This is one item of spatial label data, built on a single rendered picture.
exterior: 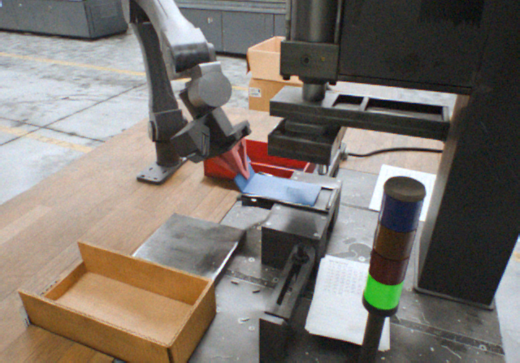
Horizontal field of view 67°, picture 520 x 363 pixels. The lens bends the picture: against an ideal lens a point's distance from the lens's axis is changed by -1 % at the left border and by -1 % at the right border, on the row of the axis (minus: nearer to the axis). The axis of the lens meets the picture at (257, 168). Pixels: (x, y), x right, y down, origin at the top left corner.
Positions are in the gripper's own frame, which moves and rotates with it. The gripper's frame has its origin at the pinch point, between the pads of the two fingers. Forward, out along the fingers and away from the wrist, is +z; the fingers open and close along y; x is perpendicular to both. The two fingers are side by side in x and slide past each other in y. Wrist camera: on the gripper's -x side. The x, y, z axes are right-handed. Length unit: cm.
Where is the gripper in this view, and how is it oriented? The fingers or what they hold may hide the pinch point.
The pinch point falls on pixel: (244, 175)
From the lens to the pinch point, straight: 76.6
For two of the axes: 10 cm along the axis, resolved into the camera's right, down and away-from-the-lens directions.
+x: 3.4, -4.8, 8.1
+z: 4.9, 8.3, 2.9
